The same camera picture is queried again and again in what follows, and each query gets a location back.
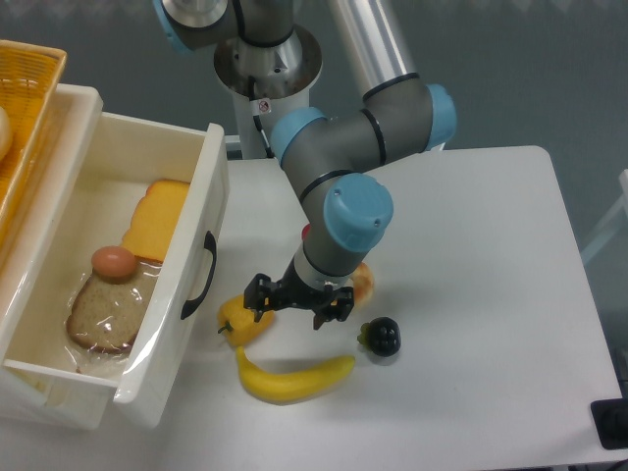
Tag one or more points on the brown bread slice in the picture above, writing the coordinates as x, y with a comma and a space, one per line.
106, 318

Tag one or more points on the red bell pepper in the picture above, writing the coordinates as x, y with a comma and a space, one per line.
306, 229

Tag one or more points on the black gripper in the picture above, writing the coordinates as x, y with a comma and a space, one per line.
263, 295

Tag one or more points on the yellow wicker basket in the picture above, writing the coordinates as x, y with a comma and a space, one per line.
29, 77

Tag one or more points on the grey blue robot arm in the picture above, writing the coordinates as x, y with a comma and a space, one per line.
328, 163

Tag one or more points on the dark mangosteen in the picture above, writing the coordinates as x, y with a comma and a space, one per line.
381, 336

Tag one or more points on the yellow cake slice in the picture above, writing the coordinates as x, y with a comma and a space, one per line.
154, 220

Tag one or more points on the black device at edge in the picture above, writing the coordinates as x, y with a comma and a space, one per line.
610, 417

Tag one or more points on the glazed donut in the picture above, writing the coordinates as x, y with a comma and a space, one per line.
362, 280

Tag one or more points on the white drawer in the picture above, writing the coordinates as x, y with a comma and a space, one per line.
124, 157

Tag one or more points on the white drawer cabinet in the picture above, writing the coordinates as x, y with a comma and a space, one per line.
38, 396

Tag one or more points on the brown egg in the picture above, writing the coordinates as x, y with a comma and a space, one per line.
114, 262

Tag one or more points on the white metal frame right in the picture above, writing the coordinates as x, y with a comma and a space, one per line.
608, 226

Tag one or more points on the yellow banana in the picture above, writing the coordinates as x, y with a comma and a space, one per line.
285, 388

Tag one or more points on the yellow bell pepper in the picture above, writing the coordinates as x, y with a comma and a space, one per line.
237, 323

